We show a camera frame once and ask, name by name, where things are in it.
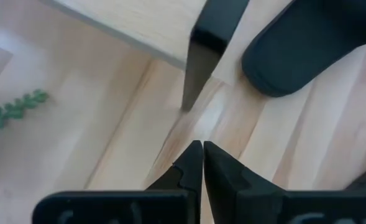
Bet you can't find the black rubber slide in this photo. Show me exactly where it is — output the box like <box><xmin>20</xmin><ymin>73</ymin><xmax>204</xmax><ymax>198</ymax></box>
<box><xmin>240</xmin><ymin>0</ymin><xmax>366</xmax><ymax>98</ymax></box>

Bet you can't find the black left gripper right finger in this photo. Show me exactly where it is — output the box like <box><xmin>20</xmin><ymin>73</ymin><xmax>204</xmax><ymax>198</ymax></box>
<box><xmin>203</xmin><ymin>141</ymin><xmax>366</xmax><ymax>224</ymax></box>

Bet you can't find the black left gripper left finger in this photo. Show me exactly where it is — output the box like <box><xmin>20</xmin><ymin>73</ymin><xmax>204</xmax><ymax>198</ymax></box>
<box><xmin>32</xmin><ymin>139</ymin><xmax>204</xmax><ymax>224</ymax></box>

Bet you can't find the small potted green plant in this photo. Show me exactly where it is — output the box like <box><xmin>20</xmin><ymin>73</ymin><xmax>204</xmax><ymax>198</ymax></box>
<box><xmin>0</xmin><ymin>88</ymin><xmax>50</xmax><ymax>138</ymax></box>

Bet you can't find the wooden shelf black metal frame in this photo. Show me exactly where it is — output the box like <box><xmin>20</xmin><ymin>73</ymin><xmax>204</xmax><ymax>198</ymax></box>
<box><xmin>38</xmin><ymin>0</ymin><xmax>251</xmax><ymax>112</ymax></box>

